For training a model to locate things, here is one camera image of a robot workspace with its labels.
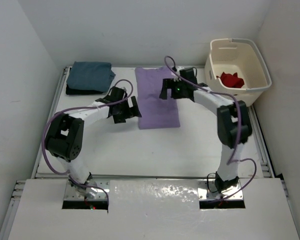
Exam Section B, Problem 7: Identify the metal base plate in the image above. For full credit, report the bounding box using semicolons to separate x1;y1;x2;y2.
63;184;109;201
197;179;244;201

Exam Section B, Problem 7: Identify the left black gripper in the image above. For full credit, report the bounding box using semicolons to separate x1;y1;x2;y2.
114;96;141;124

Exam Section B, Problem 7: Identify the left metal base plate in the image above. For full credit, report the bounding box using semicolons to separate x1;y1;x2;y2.
63;184;109;201

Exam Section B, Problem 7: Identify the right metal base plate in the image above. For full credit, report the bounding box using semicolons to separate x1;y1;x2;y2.
197;179;244;201

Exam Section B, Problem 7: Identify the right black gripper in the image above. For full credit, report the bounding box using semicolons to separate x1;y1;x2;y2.
160;78;187;100

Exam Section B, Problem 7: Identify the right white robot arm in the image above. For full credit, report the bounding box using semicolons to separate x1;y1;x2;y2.
159;68;252;193

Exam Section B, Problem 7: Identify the red shirt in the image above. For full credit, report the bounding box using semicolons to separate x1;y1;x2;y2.
219;72;245;89

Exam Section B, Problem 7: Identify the black t shirt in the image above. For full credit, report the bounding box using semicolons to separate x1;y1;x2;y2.
65;85;107;96

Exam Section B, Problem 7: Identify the blue shirt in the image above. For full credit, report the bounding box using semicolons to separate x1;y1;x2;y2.
66;61;116;93

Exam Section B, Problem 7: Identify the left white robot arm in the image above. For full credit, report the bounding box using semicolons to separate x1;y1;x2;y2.
43;86;142;191

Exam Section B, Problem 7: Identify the lilac cloth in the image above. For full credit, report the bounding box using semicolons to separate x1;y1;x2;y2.
135;66;180;130

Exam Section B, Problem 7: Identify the cream laundry basket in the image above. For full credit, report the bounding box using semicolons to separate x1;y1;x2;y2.
204;38;272;107

